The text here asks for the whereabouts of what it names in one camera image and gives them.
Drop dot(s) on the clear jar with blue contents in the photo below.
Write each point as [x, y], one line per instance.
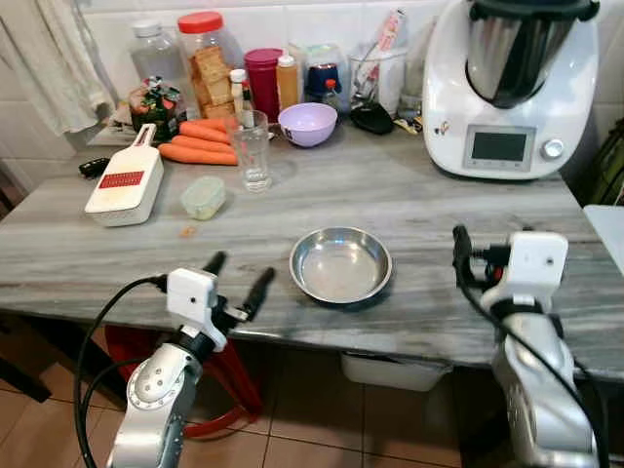
[324, 70]

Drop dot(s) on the clear jar with white lid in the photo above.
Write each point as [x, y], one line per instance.
[156, 54]

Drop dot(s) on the clear ribbed glass tumbler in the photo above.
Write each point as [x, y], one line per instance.
[254, 156]

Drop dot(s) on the white slicer with red blade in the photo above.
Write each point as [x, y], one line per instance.
[122, 195]

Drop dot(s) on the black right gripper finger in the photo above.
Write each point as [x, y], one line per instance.
[462, 244]

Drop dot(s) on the maroon plastic tumbler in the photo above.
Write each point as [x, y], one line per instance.
[262, 83]

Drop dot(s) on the cracker jar with red lid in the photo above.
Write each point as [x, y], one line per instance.
[207, 68]

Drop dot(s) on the clear plastic utensil container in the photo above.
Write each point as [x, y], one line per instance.
[385, 83]

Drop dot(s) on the beige hanging towel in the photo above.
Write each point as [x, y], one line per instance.
[49, 58]

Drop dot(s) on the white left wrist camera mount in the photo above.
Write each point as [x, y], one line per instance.
[190, 297]

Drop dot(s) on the small bottle with white cap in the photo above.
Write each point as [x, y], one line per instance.
[239, 90]

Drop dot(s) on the black pouch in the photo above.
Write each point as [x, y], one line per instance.
[371, 119]

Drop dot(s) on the clear bag of vegetables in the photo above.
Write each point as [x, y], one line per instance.
[156, 105]

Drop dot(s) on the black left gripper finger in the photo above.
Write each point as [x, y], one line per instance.
[259, 291]
[214, 262]

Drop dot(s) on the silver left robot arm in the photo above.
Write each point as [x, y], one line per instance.
[156, 390]

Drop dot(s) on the green bag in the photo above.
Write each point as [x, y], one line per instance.
[606, 166]

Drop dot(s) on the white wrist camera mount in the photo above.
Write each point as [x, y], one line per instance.
[190, 297]
[534, 263]

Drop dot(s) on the purple plastic bowl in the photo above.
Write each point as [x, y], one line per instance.
[307, 111]
[308, 134]

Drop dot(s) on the red and white packet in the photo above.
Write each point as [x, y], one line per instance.
[388, 31]

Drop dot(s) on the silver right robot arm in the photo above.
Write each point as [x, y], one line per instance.
[531, 385]

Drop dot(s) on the orange carrot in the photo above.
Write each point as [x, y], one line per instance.
[200, 142]
[205, 129]
[195, 154]

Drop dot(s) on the white kitchen food processor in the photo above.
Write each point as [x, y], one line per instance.
[458, 97]

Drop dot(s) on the small container with green lid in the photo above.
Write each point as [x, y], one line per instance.
[203, 197]

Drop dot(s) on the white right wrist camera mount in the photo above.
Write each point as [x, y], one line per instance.
[534, 263]

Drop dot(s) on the white side table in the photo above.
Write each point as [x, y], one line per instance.
[609, 229]

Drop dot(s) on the small black key fob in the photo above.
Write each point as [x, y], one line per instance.
[94, 167]

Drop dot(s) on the orange sauce bottle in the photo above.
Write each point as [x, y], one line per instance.
[288, 86]

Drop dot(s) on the red plastic stool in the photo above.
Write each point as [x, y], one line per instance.
[239, 390]

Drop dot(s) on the white plastic bin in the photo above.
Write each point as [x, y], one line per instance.
[390, 372]

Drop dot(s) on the round stainless steel plate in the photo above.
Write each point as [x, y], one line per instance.
[341, 265]

